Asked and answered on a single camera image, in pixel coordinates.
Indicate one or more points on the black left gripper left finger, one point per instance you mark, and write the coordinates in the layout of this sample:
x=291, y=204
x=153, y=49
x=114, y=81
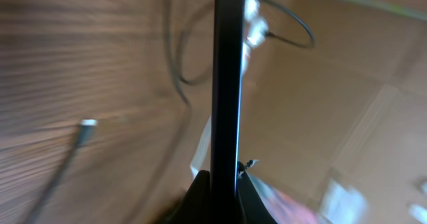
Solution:
x=194, y=207

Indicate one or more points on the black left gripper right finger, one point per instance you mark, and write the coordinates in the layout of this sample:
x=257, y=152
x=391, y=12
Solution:
x=251, y=205

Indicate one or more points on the Galaxy S24+ smartphone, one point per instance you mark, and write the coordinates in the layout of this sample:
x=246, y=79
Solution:
x=225, y=116

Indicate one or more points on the white power strip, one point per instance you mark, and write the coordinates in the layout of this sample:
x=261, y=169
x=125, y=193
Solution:
x=256, y=32

